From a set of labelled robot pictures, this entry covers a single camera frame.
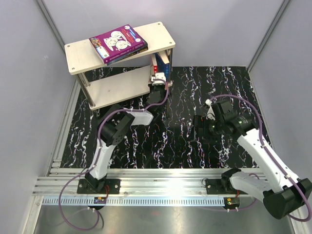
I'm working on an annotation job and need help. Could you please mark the white two-tier wooden shelf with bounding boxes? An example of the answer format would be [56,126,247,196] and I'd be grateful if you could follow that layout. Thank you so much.
[64,21,176,110]

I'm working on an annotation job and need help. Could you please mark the white slotted cable duct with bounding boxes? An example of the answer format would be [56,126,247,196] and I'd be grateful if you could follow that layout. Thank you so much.
[42,196,225,207]

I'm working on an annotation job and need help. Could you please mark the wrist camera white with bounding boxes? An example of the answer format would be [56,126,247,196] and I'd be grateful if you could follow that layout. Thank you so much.
[150,72,166,86]
[204,99,215,120]

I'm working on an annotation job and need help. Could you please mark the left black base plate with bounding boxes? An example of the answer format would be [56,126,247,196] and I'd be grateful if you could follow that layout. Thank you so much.
[77,178,121,195]

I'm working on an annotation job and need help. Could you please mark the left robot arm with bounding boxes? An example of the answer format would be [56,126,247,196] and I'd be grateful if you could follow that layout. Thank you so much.
[85,79,169,194]

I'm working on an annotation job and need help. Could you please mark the purple puzzle book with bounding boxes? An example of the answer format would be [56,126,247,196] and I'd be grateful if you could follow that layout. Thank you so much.
[89,24,148,65]

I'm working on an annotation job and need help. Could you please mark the black marble pattern mat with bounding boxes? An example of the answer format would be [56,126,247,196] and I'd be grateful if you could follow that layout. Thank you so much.
[60,66,271,169]

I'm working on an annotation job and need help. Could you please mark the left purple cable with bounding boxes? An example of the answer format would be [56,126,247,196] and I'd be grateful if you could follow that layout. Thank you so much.
[58,81,169,231]

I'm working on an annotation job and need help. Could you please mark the aluminium mounting rail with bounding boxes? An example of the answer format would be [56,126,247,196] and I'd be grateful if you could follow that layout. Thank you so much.
[33,168,271,198]

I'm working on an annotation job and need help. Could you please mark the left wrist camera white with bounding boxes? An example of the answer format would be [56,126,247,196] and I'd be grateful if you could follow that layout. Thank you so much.
[150,72,166,86]

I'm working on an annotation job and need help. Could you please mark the red puzzle book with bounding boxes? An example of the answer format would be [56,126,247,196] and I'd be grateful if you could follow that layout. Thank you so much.
[150,54,158,76]

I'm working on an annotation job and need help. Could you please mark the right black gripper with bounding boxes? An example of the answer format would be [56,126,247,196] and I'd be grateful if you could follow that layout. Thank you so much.
[187,115,225,144]

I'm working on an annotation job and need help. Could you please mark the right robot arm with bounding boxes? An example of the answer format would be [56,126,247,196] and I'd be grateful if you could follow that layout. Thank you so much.
[192,99,312,219]

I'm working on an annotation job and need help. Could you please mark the purple cable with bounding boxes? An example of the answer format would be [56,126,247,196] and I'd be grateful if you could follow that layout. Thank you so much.
[201,94,312,222]
[58,81,169,231]

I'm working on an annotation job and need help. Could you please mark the black book with circles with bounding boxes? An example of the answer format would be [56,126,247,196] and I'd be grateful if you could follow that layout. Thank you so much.
[125,45,148,58]

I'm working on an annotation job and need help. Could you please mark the blue Jane Eyre book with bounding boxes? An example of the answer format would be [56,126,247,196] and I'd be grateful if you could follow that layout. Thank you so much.
[155,51,171,82]

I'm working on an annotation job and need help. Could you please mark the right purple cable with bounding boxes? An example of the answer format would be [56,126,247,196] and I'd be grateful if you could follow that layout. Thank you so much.
[201,94,312,222]

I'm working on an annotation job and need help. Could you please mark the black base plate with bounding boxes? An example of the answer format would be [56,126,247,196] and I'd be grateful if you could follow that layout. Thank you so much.
[201,178,237,195]
[77,178,121,195]

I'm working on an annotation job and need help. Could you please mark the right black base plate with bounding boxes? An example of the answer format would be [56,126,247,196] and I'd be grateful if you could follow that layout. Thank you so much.
[201,178,237,195]

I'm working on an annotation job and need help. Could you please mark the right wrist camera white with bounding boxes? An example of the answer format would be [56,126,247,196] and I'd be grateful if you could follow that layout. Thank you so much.
[204,99,215,120]

